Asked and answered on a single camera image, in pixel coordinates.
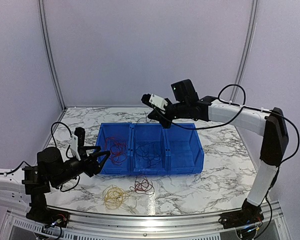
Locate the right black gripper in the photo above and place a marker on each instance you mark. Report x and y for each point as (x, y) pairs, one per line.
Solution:
(156, 115)

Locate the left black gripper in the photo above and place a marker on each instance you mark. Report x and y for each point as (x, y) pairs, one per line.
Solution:
(93, 168)

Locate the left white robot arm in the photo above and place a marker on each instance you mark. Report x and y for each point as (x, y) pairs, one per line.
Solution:
(26, 186)

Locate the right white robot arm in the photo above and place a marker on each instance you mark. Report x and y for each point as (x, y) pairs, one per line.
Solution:
(270, 124)

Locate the middle blue storage bin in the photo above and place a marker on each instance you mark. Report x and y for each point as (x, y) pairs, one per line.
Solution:
(148, 151)

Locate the blue storage bin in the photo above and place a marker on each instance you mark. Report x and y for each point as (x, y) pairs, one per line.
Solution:
(116, 137)
(185, 152)
(148, 151)

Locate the left blue storage bin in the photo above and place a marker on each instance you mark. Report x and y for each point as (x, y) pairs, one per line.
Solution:
(116, 137)

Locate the right blue storage bin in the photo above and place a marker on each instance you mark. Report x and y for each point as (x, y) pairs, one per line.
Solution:
(185, 152)

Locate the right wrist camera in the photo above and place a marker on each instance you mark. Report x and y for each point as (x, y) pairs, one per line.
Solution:
(154, 101)

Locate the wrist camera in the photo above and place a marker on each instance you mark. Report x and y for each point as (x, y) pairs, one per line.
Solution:
(154, 101)
(77, 142)

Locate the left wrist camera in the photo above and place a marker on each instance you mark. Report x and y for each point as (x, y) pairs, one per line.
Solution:
(77, 142)

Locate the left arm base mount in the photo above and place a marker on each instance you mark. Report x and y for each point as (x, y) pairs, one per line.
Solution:
(40, 212)

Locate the right aluminium frame post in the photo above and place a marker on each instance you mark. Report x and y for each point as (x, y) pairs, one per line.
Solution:
(248, 41)

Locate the aluminium frame post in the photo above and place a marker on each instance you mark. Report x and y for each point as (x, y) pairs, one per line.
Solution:
(248, 41)
(49, 54)

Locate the aluminium front rail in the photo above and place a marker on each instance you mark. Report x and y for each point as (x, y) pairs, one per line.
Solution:
(98, 226)

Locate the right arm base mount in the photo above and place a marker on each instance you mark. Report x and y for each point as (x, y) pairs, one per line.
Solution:
(248, 214)

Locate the left aluminium frame post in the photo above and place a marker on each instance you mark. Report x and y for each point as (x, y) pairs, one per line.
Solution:
(49, 54)

